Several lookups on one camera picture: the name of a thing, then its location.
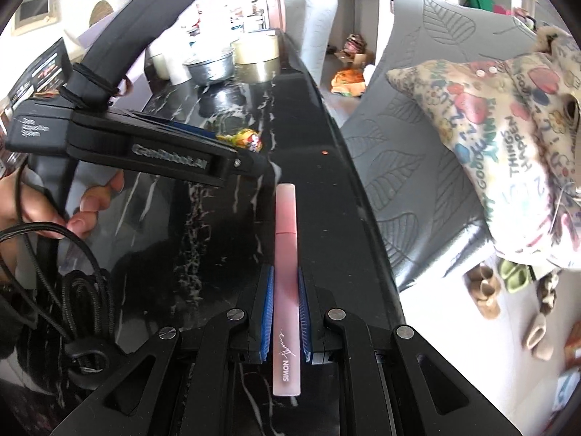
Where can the pink lip gloss tube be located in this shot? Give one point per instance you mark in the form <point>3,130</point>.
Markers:
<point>287,259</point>

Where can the printed cushion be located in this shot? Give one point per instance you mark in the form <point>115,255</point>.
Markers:
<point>499,136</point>

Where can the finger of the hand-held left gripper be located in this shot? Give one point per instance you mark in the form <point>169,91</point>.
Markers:
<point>249,163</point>
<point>190,131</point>

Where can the black snack pouch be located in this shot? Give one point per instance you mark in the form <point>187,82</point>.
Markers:
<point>41,72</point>

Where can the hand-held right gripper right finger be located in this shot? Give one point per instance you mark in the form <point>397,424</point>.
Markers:
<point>303,313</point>

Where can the orange bag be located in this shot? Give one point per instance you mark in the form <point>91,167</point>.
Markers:
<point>348,82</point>

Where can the brown slippers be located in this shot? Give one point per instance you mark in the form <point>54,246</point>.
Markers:
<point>483,290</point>

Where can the tape roll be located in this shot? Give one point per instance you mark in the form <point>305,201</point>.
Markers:
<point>256,47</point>

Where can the woven fan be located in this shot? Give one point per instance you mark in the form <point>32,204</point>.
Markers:
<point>100,11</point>

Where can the person's left hand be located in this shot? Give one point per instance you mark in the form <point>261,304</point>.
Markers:
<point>18,209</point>

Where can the white paper roll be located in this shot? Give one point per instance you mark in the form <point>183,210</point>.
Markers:
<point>177,61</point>

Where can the beige slipper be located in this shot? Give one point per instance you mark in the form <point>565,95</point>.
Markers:
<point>535,329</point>
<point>543,350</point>

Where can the metal bowl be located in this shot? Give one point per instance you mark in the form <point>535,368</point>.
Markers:
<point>211,68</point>

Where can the gold wall panel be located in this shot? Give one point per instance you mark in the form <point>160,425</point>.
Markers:
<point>36,13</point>

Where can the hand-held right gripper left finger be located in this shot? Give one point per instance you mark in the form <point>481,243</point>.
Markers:
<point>268,313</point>

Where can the green slippers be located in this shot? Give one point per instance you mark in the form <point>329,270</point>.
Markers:
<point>516,275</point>

